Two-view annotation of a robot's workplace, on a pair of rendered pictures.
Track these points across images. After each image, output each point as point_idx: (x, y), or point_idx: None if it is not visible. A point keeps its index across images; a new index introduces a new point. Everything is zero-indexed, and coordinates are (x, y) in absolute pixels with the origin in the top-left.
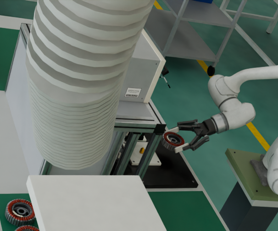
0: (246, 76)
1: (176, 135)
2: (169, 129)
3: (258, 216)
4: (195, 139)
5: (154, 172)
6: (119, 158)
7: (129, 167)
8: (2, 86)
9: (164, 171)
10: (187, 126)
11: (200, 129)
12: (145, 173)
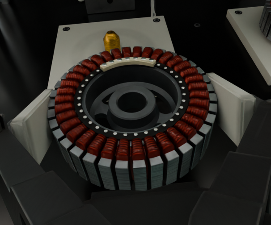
0: None
1: (173, 116)
2: (222, 80)
3: None
4: (1, 161)
5: (14, 81)
6: (86, 11)
7: (53, 27)
8: None
9: (12, 116)
10: (260, 140)
11: (97, 214)
12: (19, 57)
